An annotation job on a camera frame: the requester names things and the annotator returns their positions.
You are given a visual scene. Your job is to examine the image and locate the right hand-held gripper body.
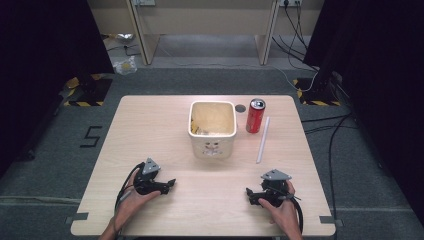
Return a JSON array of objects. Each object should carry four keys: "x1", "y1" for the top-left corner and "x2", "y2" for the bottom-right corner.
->
[{"x1": 260, "y1": 168, "x2": 294, "y2": 207}]

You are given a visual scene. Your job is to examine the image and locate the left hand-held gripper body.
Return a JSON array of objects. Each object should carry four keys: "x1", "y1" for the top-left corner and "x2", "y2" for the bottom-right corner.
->
[{"x1": 133, "y1": 157, "x2": 170, "y2": 196}]

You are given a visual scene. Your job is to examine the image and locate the person's right hand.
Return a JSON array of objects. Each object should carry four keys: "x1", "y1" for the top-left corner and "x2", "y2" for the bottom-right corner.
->
[{"x1": 258, "y1": 181, "x2": 301, "y2": 234}]

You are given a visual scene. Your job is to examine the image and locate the person's left hand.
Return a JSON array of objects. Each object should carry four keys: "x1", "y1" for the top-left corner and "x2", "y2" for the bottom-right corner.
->
[{"x1": 113, "y1": 171, "x2": 161, "y2": 231}]

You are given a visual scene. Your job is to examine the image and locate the white straw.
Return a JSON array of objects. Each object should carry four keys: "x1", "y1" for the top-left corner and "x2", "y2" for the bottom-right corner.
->
[{"x1": 255, "y1": 116, "x2": 271, "y2": 165}]

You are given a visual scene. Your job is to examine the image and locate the cream square waste bin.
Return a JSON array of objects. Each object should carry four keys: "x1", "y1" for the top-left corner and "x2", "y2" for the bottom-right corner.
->
[{"x1": 187, "y1": 100, "x2": 238, "y2": 160}]

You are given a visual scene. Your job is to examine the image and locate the red drink can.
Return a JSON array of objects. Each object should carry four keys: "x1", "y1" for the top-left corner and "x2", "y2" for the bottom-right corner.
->
[{"x1": 245, "y1": 98, "x2": 267, "y2": 134}]

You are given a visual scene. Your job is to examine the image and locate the black stand base striped tape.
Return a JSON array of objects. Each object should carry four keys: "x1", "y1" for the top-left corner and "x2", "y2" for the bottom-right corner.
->
[
  {"x1": 63, "y1": 73, "x2": 114, "y2": 108},
  {"x1": 293, "y1": 77, "x2": 343, "y2": 107}
]

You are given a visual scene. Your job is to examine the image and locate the clear plastic bag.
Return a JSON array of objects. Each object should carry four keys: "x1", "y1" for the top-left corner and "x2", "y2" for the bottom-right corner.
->
[{"x1": 112, "y1": 55, "x2": 138, "y2": 76}]

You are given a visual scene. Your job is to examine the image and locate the black curtain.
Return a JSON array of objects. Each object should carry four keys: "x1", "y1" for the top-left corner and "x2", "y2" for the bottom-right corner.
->
[
  {"x1": 0, "y1": 0, "x2": 115, "y2": 179},
  {"x1": 303, "y1": 0, "x2": 424, "y2": 229}
]

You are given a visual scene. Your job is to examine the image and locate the left hand-held gripper black cable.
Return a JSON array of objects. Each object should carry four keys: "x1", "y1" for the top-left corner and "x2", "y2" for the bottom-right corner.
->
[{"x1": 114, "y1": 162, "x2": 146, "y2": 214}]

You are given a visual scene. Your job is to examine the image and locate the hand-held gripper black cable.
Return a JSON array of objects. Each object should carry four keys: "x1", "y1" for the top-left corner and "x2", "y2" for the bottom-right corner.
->
[
  {"x1": 286, "y1": 194, "x2": 305, "y2": 234},
  {"x1": 114, "y1": 162, "x2": 146, "y2": 214}
]

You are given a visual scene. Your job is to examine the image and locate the right hand-held gripper black cable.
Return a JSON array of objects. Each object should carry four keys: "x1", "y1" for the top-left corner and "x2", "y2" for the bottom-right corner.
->
[{"x1": 286, "y1": 194, "x2": 305, "y2": 234}]

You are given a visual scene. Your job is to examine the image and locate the black floor cables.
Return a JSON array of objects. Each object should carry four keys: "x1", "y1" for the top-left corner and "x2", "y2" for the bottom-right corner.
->
[{"x1": 301, "y1": 112, "x2": 355, "y2": 223}]

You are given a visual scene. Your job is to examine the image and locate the black wall cables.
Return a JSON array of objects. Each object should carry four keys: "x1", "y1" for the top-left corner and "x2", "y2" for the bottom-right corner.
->
[{"x1": 271, "y1": 2, "x2": 320, "y2": 72}]

